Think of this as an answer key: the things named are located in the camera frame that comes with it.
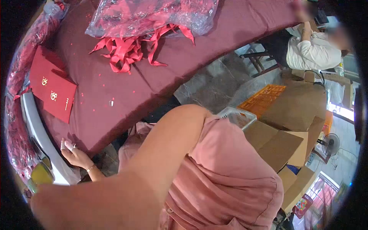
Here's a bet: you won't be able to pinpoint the person's left hand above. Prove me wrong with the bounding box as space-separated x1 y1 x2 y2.
60 138 95 171

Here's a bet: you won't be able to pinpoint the person's left fingers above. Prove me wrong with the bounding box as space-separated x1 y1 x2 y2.
60 138 77 152

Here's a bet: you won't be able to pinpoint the grey curved plastic tray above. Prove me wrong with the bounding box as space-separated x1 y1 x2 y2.
21 90 81 186

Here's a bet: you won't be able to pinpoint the yellow green container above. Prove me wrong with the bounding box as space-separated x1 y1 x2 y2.
28 162 55 194

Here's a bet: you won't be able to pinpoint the red folder with gold emblem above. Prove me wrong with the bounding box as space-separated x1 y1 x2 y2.
43 69 78 124
29 46 68 102

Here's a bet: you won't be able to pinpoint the row of bagged red goods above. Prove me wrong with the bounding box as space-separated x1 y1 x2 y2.
4 2 69 184

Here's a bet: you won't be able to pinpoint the maroon table cloth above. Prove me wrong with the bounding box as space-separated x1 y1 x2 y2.
33 0 305 157

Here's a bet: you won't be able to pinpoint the pile of red ribbons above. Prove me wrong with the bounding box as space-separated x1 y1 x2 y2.
89 24 196 73

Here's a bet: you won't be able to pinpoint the clear plastic bag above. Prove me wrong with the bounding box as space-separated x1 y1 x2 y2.
85 0 219 38

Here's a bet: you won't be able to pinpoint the person's body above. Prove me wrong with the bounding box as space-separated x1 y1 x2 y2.
118 113 285 230

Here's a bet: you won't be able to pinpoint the clear plastic basket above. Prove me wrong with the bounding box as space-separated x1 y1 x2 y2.
217 106 258 130

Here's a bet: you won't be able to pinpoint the orange plastic crate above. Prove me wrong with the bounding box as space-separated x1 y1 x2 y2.
237 84 287 119

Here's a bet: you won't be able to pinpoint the dark wooden stool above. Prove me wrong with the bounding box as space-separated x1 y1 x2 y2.
239 43 283 79

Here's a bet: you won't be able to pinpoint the open cardboard box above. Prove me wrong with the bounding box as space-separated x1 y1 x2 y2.
243 120 309 173

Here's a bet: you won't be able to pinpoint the large closed cardboard box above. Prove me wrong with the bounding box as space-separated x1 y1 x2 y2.
259 79 328 161

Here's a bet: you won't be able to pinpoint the small cardboard box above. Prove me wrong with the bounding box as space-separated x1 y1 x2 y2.
277 165 317 214

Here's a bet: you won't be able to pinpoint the red patterned bag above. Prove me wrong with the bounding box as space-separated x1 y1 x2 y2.
293 194 314 219

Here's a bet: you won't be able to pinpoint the black standing fan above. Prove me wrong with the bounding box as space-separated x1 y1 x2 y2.
313 133 341 165

